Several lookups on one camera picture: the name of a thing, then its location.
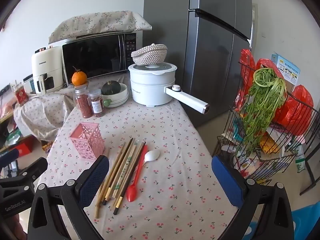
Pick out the blue bag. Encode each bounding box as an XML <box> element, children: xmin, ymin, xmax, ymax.
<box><xmin>291</xmin><ymin>209</ymin><xmax>320</xmax><ymax>240</ymax></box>

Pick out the bunch of leafy greens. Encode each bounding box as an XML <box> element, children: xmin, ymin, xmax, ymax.
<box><xmin>241</xmin><ymin>68</ymin><xmax>287</xmax><ymax>157</ymax></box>

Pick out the white bowl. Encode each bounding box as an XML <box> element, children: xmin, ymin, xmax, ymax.
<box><xmin>102</xmin><ymin>83</ymin><xmax>129</xmax><ymax>108</ymax></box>

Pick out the grey refrigerator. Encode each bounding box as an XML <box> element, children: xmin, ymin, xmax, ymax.
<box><xmin>143</xmin><ymin>0</ymin><xmax>253</xmax><ymax>128</ymax></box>

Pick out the dark green squash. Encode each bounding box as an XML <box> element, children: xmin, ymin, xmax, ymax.
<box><xmin>101</xmin><ymin>80</ymin><xmax>122</xmax><ymax>96</ymax></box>

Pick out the white plastic spoon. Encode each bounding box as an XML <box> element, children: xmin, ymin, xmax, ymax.
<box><xmin>137</xmin><ymin>150</ymin><xmax>160</xmax><ymax>168</ymax></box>

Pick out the black wire rack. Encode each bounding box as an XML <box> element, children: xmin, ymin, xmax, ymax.
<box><xmin>212</xmin><ymin>61</ymin><xmax>320</xmax><ymax>195</ymax></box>

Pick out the tall jar of red berries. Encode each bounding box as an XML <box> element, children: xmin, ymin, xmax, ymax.
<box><xmin>74</xmin><ymin>82</ymin><xmax>93</xmax><ymax>119</ymax></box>

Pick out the woven striped basket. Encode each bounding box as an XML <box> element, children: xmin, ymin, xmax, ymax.
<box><xmin>131</xmin><ymin>44</ymin><xmax>168</xmax><ymax>66</ymax></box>

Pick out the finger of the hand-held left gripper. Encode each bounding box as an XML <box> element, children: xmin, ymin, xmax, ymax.
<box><xmin>0</xmin><ymin>148</ymin><xmax>20</xmax><ymax>167</ymax></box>
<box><xmin>10</xmin><ymin>157</ymin><xmax>48</xmax><ymax>193</ymax></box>

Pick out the orange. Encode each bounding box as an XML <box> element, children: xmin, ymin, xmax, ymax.
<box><xmin>72</xmin><ymin>66</ymin><xmax>88</xmax><ymax>87</ymax></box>

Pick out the white electric cooking pot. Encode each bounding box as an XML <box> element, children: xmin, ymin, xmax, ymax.
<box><xmin>128</xmin><ymin>62</ymin><xmax>210</xmax><ymax>114</ymax></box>

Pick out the white air fryer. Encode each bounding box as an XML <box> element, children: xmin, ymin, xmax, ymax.
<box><xmin>31</xmin><ymin>46</ymin><xmax>66</xmax><ymax>95</ymax></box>

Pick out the floral cover cloth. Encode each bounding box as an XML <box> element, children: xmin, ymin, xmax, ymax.
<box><xmin>48</xmin><ymin>10</ymin><xmax>152</xmax><ymax>44</ymax></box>

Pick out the pink perforated utensil holder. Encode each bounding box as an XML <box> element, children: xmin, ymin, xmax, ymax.
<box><xmin>69</xmin><ymin>122</ymin><xmax>105</xmax><ymax>161</ymax></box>

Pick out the cherry print tablecloth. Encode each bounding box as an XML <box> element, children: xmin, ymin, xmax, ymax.
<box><xmin>14</xmin><ymin>76</ymin><xmax>247</xmax><ymax>240</ymax></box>

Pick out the light chopstick with green print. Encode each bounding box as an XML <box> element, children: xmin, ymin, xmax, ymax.
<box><xmin>112</xmin><ymin>140</ymin><xmax>139</xmax><ymax>199</ymax></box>
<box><xmin>110</xmin><ymin>141</ymin><xmax>141</xmax><ymax>200</ymax></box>

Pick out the black microwave oven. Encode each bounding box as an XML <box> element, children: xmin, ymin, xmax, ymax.
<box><xmin>62</xmin><ymin>31</ymin><xmax>143</xmax><ymax>80</ymax></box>

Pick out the black chopstick with gold band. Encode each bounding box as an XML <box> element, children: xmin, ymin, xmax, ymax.
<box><xmin>113</xmin><ymin>141</ymin><xmax>147</xmax><ymax>215</ymax></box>
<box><xmin>102</xmin><ymin>137</ymin><xmax>134</xmax><ymax>205</ymax></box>

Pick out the short labelled spice jar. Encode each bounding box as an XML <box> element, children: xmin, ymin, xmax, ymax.
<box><xmin>88</xmin><ymin>89</ymin><xmax>105</xmax><ymax>117</ymax></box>

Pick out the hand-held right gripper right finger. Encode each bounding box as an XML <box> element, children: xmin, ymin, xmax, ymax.
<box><xmin>211</xmin><ymin>154</ymin><xmax>296</xmax><ymax>240</ymax></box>

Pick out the brown wooden chopstick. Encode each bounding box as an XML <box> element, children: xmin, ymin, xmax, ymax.
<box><xmin>117</xmin><ymin>142</ymin><xmax>146</xmax><ymax>200</ymax></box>
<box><xmin>100</xmin><ymin>142</ymin><xmax>137</xmax><ymax>203</ymax></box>

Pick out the red plastic bag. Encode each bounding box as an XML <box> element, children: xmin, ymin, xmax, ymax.
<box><xmin>256</xmin><ymin>59</ymin><xmax>284</xmax><ymax>80</ymax></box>
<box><xmin>235</xmin><ymin>49</ymin><xmax>257</xmax><ymax>110</ymax></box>
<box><xmin>274</xmin><ymin>85</ymin><xmax>314</xmax><ymax>137</ymax></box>

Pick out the red plastic spoon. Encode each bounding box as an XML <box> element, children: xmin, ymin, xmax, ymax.
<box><xmin>126</xmin><ymin>145</ymin><xmax>148</xmax><ymax>202</ymax></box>

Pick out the plain light wooden chopstick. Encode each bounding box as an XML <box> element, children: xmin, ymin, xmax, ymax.
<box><xmin>94</xmin><ymin>142</ymin><xmax>126</xmax><ymax>219</ymax></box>
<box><xmin>96</xmin><ymin>144</ymin><xmax>129</xmax><ymax>207</ymax></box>

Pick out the blue and white box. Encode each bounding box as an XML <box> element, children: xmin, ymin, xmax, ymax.
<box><xmin>271</xmin><ymin>52</ymin><xmax>300</xmax><ymax>85</ymax></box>

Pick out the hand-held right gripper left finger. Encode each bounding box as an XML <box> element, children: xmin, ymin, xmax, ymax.
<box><xmin>26</xmin><ymin>155</ymin><xmax>110</xmax><ymax>240</ymax></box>

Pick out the red box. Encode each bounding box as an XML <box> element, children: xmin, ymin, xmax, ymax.
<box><xmin>14</xmin><ymin>142</ymin><xmax>33</xmax><ymax>156</ymax></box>

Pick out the pile of food packets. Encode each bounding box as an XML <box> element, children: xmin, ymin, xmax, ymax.
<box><xmin>225</xmin><ymin>125</ymin><xmax>307</xmax><ymax>180</ymax></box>

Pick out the red label jar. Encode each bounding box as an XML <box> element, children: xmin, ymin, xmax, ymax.
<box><xmin>12</xmin><ymin>82</ymin><xmax>28</xmax><ymax>105</ymax></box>

